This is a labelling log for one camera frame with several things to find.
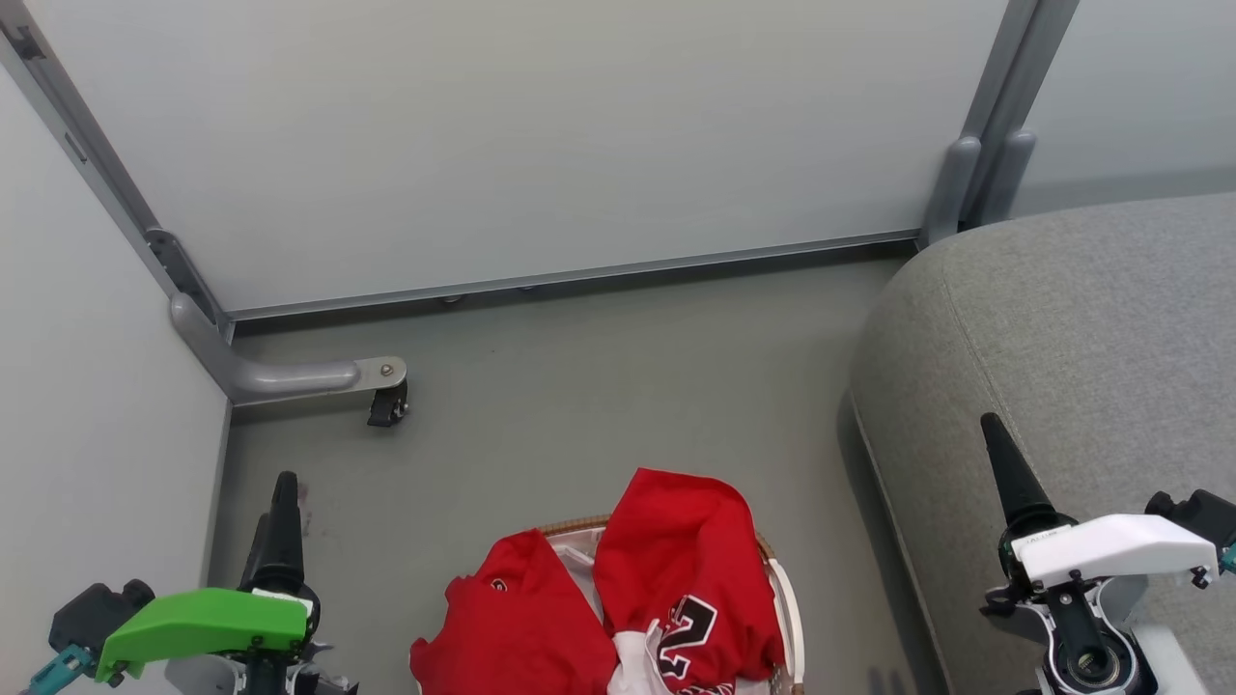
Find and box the grey curved partition foot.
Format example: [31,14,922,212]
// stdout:
[170,292,408,406]

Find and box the plain red shirt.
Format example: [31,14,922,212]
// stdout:
[409,529,620,695]

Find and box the grey fabric sofa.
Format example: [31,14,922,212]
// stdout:
[848,191,1236,695]

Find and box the black caster wheel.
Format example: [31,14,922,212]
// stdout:
[366,379,410,429]

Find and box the grey partition bottom rail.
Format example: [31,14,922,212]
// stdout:
[224,229,920,322]

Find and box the cream laundry basket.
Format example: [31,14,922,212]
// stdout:
[534,514,806,695]

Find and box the red jersey with number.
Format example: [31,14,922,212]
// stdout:
[592,468,786,695]

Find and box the white garment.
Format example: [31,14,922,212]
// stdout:
[606,623,679,695]

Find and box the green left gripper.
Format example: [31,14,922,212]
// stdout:
[95,471,323,686]

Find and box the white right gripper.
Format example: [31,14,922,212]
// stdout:
[980,412,1221,619]

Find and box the teal cable connector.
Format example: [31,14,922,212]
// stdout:
[23,643,99,695]

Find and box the grey double partition post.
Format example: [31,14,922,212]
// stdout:
[920,0,1081,249]

